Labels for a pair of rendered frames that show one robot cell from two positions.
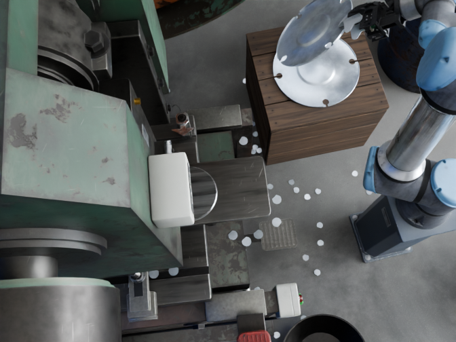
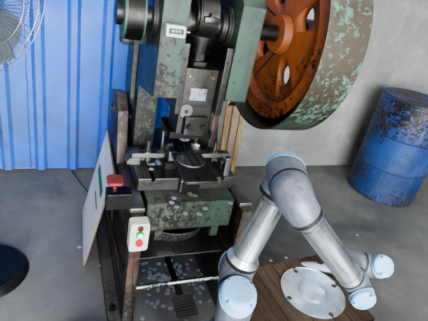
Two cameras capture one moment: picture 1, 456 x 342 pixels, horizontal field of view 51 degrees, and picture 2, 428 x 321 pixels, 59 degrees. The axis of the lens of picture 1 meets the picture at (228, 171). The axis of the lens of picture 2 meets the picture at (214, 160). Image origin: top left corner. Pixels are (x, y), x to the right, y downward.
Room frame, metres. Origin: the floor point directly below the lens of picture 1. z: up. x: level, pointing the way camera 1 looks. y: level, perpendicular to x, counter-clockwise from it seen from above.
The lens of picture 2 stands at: (-0.18, -1.29, 1.55)
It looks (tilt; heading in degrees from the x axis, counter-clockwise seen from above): 27 degrees down; 67
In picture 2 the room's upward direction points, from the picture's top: 12 degrees clockwise
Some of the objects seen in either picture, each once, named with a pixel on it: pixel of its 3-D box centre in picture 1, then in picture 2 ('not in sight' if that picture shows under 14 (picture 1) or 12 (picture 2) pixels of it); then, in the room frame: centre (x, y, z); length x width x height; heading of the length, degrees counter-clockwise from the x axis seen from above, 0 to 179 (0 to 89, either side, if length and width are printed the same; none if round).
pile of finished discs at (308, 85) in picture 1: (315, 68); (312, 291); (0.82, -0.32, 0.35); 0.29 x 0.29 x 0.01
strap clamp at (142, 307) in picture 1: (137, 279); (146, 151); (0.12, 0.21, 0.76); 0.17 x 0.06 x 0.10; 2
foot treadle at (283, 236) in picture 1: (210, 243); (171, 271); (0.29, 0.08, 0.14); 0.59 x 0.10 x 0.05; 92
